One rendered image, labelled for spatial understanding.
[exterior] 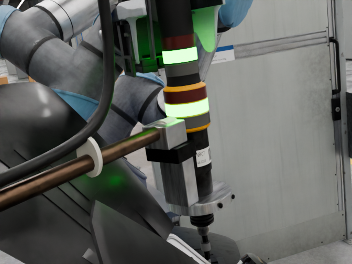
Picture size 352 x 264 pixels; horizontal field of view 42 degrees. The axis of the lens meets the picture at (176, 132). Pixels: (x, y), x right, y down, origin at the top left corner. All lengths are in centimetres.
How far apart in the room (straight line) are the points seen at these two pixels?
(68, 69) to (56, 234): 33
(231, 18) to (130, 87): 41
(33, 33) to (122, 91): 54
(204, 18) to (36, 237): 26
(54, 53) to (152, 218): 34
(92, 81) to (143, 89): 56
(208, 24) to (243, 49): 201
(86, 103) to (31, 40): 13
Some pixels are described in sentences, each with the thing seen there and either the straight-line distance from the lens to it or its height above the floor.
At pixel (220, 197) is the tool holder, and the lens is 46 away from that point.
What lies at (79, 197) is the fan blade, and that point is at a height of 134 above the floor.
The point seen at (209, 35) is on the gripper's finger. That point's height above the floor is 147.
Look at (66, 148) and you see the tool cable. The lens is 35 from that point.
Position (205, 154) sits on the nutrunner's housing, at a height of 135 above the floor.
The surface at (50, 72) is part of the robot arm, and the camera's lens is 69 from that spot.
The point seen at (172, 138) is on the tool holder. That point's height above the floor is 138.
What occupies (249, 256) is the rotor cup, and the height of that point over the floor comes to 127.
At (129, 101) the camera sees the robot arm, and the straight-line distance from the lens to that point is 122.
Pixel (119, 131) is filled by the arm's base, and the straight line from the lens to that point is 121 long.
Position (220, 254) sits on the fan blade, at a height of 118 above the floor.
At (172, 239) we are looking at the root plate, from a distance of 45.
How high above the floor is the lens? 149
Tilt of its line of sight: 14 degrees down
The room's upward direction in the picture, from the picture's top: 8 degrees counter-clockwise
